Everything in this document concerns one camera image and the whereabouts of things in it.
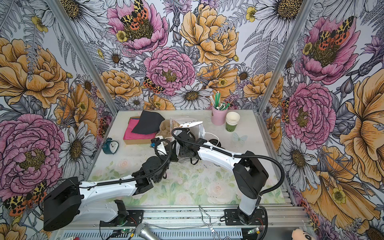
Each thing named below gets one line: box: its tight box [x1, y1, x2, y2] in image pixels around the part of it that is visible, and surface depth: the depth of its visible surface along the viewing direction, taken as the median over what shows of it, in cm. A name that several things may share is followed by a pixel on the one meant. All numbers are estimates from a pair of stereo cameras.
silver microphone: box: [136, 223, 161, 240], surface depth 69 cm
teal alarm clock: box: [102, 137, 119, 155], surface depth 96 cm
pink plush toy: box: [291, 226, 318, 240], surface depth 66 cm
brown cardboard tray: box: [123, 116, 152, 145], surface depth 103 cm
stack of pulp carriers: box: [158, 119, 172, 139], surface depth 107 cm
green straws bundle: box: [214, 91, 230, 111], surface depth 106 cm
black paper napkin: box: [131, 110, 165, 135], surface depth 111 cm
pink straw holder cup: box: [211, 106, 228, 126], surface depth 113 cm
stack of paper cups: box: [225, 111, 241, 132], surface depth 105 cm
